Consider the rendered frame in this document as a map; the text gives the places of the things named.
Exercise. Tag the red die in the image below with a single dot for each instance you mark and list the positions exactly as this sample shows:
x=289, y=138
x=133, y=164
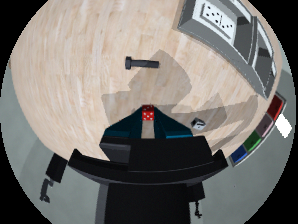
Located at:
x=147, y=112

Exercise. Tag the white domino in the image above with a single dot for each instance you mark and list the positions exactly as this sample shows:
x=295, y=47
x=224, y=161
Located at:
x=219, y=21

